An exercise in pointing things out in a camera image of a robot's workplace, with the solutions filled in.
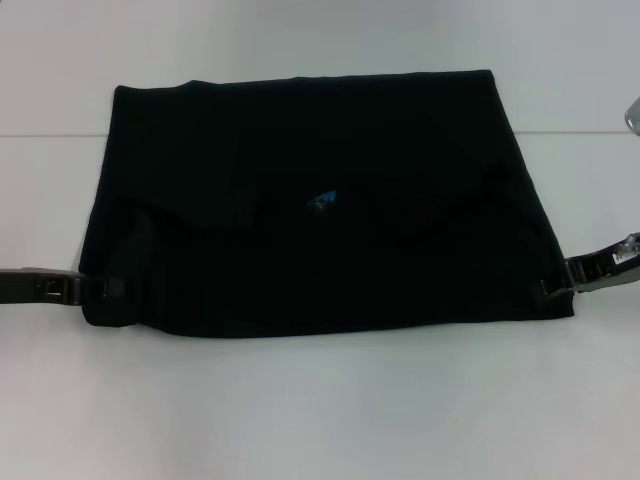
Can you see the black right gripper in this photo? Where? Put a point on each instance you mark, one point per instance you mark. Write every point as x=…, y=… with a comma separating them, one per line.
x=625, y=272

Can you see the black shirt with FREE print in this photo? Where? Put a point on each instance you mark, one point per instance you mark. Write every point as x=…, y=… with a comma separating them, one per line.
x=300, y=225

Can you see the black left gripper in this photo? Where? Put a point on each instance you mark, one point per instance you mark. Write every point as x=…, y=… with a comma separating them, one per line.
x=25, y=285

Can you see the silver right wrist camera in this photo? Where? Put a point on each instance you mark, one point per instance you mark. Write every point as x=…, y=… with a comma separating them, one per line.
x=634, y=117

